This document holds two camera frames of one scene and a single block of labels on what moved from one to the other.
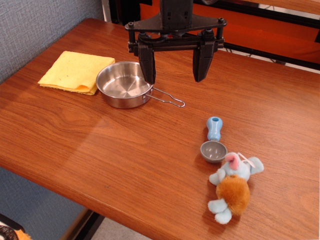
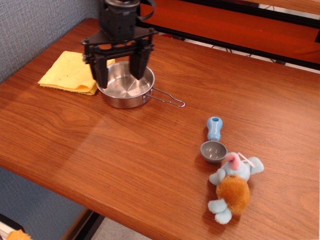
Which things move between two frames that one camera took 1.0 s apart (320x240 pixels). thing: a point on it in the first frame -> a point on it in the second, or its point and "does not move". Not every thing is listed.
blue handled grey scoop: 213,151 does not move
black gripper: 176,27 -> 118,36
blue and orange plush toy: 233,191 does not move
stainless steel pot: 121,85 does not move
